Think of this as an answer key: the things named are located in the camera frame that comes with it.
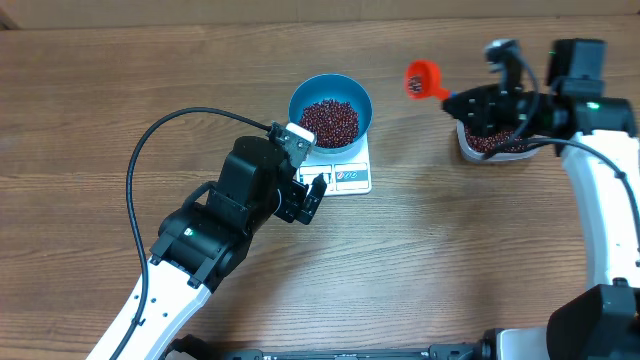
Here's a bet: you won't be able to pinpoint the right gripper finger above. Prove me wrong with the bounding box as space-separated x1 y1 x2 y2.
442 105 468 123
442 91 469 108

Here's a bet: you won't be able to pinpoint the red measuring scoop blue handle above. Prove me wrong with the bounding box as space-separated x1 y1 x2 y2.
404 59 453 101

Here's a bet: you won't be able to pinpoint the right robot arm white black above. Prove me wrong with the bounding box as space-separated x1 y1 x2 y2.
442 39 639 359

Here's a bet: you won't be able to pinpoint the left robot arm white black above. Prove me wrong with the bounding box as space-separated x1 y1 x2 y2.
89 135 326 359

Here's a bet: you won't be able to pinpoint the white digital kitchen scale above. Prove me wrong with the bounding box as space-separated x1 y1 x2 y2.
295 135 372 196

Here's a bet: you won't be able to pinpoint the red beans in bowl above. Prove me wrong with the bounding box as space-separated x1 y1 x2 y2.
299 99 359 149

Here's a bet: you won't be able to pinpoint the teal bowl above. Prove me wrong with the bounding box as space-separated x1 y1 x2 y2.
288 74 373 151

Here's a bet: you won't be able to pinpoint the clear plastic container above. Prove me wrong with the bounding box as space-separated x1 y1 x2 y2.
455 119 544 164

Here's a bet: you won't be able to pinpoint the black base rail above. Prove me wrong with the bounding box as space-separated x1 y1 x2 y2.
160 335 550 360

